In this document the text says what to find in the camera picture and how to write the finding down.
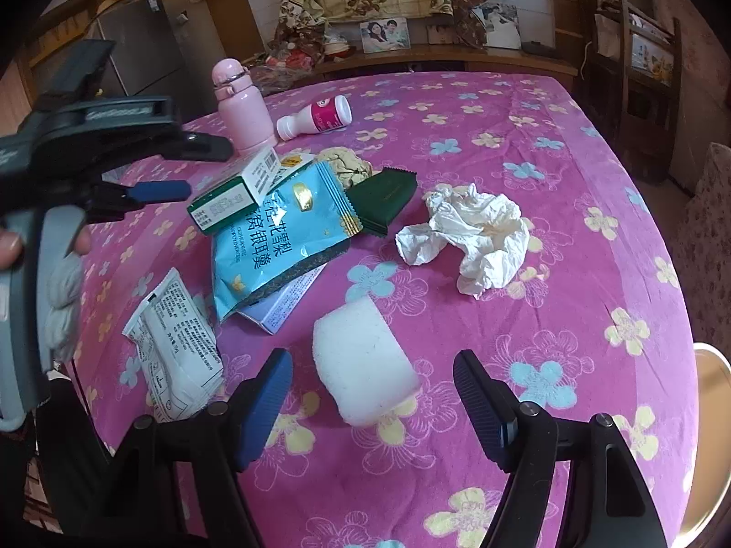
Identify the silver refrigerator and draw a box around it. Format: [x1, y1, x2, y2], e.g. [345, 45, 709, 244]
[85, 0, 189, 121]

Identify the dark green packet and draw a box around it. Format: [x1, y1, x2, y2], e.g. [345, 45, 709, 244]
[348, 167, 418, 237]

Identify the beige crumpled paper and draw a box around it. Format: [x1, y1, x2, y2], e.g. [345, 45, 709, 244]
[316, 147, 373, 189]

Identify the person's left hand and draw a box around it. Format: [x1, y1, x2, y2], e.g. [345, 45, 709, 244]
[0, 227, 92, 270]

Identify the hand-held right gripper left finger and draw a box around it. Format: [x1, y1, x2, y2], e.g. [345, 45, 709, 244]
[85, 348, 294, 548]

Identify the pink floral tablecloth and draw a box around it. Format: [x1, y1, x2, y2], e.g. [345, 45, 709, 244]
[34, 71, 706, 548]

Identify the white foam block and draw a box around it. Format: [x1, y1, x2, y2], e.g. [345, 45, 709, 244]
[312, 295, 424, 428]

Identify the wooden chair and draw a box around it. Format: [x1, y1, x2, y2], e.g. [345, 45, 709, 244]
[577, 0, 683, 184]

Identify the beige floral seat cover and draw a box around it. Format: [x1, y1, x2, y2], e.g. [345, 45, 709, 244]
[674, 142, 731, 349]

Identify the pink insulated bottle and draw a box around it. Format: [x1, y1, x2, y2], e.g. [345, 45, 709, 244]
[211, 58, 276, 154]

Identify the white tissue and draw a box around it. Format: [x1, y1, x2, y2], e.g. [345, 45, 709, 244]
[395, 184, 531, 298]

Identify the white round bin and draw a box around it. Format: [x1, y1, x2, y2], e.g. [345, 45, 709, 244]
[682, 342, 731, 543]

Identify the white bottle with pink label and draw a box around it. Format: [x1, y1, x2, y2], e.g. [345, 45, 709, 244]
[276, 95, 352, 142]

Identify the blue snack packet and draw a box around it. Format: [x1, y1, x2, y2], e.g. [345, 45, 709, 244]
[211, 161, 366, 323]

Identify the red patterned bag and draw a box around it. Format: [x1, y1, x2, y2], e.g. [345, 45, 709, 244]
[265, 48, 315, 69]

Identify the pink floral wall curtain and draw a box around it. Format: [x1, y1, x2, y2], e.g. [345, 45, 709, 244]
[645, 0, 731, 149]

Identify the white printed packet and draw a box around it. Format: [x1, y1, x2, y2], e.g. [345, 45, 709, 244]
[122, 267, 225, 424]

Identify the green and white medicine box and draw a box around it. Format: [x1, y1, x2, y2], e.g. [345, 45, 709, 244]
[187, 145, 285, 235]

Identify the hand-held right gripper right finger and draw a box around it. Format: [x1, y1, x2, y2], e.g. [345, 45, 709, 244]
[454, 350, 668, 548]

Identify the unframed leaning photo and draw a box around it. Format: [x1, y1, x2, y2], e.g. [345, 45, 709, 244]
[474, 3, 523, 51]

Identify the wooden shelf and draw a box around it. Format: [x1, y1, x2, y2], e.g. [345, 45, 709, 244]
[240, 42, 579, 78]

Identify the framed photo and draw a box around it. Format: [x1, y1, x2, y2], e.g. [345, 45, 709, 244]
[360, 17, 412, 54]

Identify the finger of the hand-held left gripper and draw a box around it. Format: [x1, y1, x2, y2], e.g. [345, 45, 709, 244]
[85, 179, 192, 223]
[163, 131, 235, 162]

